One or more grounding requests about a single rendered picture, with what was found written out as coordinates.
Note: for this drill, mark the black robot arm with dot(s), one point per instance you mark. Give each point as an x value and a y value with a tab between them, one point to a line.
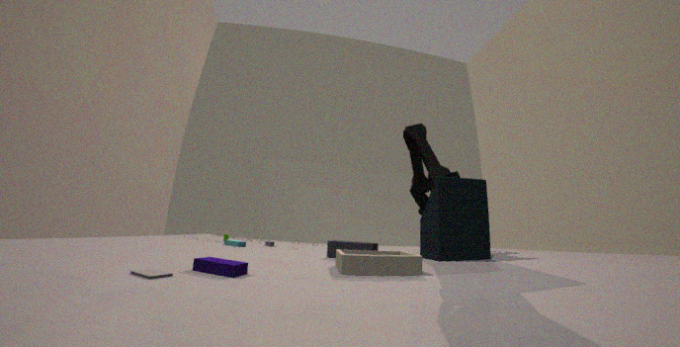
415	138

